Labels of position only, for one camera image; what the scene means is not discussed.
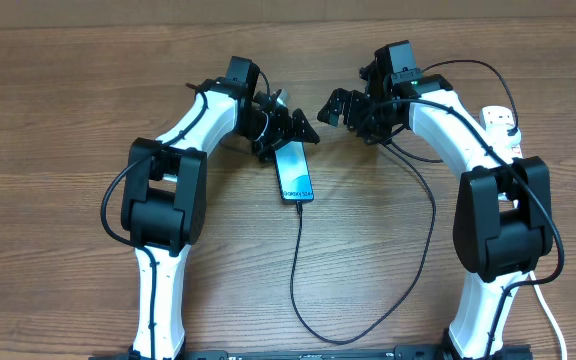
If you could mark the blue Samsung Galaxy smartphone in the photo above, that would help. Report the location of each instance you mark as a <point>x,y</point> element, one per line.
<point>293,174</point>

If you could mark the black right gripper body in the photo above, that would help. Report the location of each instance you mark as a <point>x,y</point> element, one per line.
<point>373,122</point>

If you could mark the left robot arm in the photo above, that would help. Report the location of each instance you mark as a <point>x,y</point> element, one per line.
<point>164,199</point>

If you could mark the white USB charger plug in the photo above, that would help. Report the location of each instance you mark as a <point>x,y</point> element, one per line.
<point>504,137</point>

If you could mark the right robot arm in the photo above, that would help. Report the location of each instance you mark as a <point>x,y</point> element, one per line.
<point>503,219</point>

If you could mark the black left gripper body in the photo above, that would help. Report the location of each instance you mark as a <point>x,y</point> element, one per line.
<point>275,132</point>

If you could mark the white power extension strip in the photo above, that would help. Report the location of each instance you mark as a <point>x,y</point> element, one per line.
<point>498,122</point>

